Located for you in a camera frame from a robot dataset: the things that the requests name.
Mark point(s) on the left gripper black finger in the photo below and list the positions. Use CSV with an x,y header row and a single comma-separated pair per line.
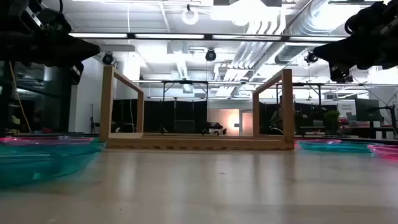
x,y
77,72
74,51

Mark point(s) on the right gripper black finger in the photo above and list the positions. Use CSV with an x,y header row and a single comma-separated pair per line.
x,y
340,74
339,53

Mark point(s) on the teal translucent plastic plate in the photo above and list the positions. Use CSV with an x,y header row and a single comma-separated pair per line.
x,y
93,147
335,147
31,171

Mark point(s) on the wooden slatted shelf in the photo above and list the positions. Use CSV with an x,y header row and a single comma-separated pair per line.
x,y
199,143

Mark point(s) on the black round hanging lamp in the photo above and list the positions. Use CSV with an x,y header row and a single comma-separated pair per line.
x,y
108,59
311,58
210,55

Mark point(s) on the white sign board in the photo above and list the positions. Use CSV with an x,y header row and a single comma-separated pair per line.
x,y
346,109

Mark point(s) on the dark office monitor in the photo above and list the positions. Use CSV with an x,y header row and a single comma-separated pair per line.
x,y
368,109

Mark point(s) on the green potted office plant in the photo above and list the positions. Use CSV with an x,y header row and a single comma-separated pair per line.
x,y
331,118

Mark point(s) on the black tripod stand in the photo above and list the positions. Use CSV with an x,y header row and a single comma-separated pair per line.
x,y
393,118

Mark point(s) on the person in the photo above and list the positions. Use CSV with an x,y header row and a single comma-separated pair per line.
x,y
276,119

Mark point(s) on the black partition panel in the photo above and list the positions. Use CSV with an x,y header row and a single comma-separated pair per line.
x,y
186,115

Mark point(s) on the small white red robot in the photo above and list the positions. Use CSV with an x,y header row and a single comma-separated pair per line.
x,y
214,126

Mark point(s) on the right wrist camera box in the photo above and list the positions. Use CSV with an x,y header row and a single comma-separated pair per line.
x,y
367,18

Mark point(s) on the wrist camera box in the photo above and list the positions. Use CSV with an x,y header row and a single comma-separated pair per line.
x,y
367,18
53,21

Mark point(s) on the black metal frame stand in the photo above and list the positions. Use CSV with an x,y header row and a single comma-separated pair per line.
x,y
306,84
185,82

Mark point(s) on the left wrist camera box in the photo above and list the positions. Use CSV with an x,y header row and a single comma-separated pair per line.
x,y
53,21

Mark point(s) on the silver ventilation duct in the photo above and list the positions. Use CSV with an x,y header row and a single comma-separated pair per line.
x,y
298,49

